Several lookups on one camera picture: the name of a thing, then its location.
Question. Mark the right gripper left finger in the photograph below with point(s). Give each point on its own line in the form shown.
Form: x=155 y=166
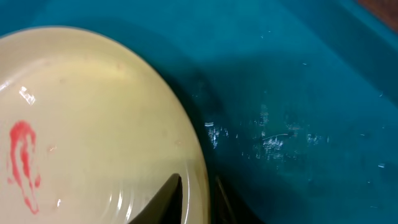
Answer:
x=166 y=205

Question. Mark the yellow-green plate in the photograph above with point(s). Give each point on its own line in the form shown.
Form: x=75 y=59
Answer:
x=90 y=132

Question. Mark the teal plastic serving tray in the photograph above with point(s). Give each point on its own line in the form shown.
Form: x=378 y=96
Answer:
x=294 y=102

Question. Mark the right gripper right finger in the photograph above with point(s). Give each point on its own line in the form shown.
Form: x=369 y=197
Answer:
x=230 y=208

